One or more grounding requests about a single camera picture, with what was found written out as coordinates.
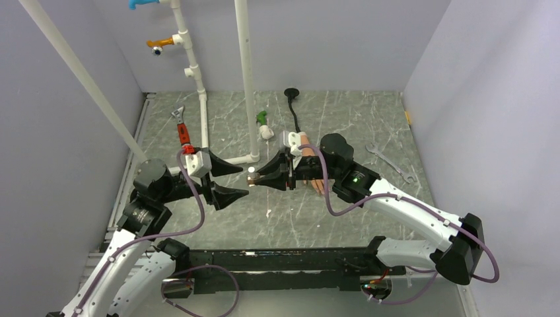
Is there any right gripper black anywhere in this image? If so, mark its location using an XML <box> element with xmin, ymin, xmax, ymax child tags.
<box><xmin>254</xmin><ymin>151</ymin><xmax>339</xmax><ymax>191</ymax></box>

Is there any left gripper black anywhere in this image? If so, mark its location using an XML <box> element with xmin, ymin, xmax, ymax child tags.
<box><xmin>158</xmin><ymin>147</ymin><xmax>249</xmax><ymax>209</ymax></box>

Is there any glitter nail polish bottle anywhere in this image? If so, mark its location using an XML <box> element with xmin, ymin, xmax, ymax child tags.
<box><xmin>247</xmin><ymin>166</ymin><xmax>258</xmax><ymax>187</ymax></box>

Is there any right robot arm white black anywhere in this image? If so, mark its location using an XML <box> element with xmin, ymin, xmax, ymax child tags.
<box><xmin>248</xmin><ymin>132</ymin><xmax>499</xmax><ymax>285</ymax></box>

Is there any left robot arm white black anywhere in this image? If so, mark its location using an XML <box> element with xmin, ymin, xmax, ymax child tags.
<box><xmin>49</xmin><ymin>145</ymin><xmax>248</xmax><ymax>316</ymax></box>

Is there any green valve white fitting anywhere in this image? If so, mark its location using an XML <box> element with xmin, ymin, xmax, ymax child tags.
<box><xmin>256</xmin><ymin>110</ymin><xmax>274</xmax><ymax>141</ymax></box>

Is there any mannequin practice hand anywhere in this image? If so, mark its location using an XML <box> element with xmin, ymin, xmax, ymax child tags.
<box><xmin>298</xmin><ymin>131</ymin><xmax>326</xmax><ymax>195</ymax></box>

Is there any black flexible hand stand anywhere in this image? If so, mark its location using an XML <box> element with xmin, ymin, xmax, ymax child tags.
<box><xmin>284</xmin><ymin>87</ymin><xmax>301</xmax><ymax>133</ymax></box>

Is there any silver open-end wrench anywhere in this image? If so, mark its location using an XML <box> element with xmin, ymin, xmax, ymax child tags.
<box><xmin>365</xmin><ymin>143</ymin><xmax>417</xmax><ymax>184</ymax></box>

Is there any white diagonal pole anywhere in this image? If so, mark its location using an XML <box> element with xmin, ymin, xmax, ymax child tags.
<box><xmin>20</xmin><ymin>1</ymin><xmax>147</xmax><ymax>161</ymax></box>

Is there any orange tap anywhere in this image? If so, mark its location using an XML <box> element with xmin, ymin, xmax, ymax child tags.
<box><xmin>146</xmin><ymin>37</ymin><xmax>175</xmax><ymax>56</ymax></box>

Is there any blue tap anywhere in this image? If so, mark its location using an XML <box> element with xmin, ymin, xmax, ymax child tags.
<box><xmin>128</xmin><ymin>0</ymin><xmax>160</xmax><ymax>10</ymax></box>

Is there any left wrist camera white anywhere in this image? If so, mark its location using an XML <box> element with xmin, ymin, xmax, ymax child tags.
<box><xmin>179</xmin><ymin>147</ymin><xmax>212</xmax><ymax>178</ymax></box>

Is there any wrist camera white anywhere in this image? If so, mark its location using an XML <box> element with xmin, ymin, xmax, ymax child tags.
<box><xmin>179</xmin><ymin>147</ymin><xmax>212</xmax><ymax>178</ymax></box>
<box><xmin>279</xmin><ymin>131</ymin><xmax>302</xmax><ymax>158</ymax></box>

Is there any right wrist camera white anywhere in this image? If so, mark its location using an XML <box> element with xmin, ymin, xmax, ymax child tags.
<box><xmin>279</xmin><ymin>131</ymin><xmax>302</xmax><ymax>158</ymax></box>

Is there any red handled adjustable wrench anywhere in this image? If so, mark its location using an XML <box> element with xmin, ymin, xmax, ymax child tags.
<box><xmin>171</xmin><ymin>106</ymin><xmax>191</xmax><ymax>146</ymax></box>

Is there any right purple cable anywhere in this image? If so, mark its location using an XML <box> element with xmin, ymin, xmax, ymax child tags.
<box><xmin>299</xmin><ymin>143</ymin><xmax>501</xmax><ymax>285</ymax></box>

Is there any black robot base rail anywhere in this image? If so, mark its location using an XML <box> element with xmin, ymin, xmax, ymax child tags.
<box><xmin>156</xmin><ymin>238</ymin><xmax>406</xmax><ymax>295</ymax></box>

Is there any white PVC pipe frame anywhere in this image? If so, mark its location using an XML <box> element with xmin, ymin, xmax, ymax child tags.
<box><xmin>143</xmin><ymin>1</ymin><xmax>261</xmax><ymax>164</ymax></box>

